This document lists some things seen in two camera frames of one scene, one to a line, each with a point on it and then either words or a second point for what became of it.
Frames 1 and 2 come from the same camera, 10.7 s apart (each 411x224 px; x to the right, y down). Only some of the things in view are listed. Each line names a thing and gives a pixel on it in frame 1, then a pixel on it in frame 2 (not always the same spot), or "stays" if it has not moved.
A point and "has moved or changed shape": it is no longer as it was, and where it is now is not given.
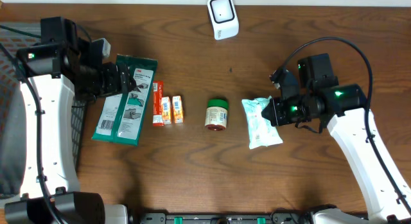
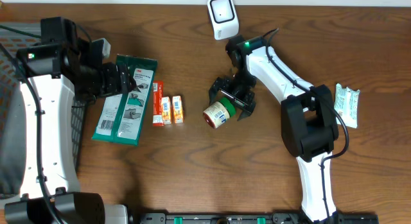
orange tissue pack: (166, 110) stays
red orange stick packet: (158, 94) stays
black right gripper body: (291, 110) → (237, 87)
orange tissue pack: (177, 109) stays
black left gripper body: (105, 81) stays
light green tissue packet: (262, 133) has moved or changed shape
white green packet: (121, 117) stays
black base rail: (221, 218) stays
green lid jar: (216, 114) has moved or changed shape
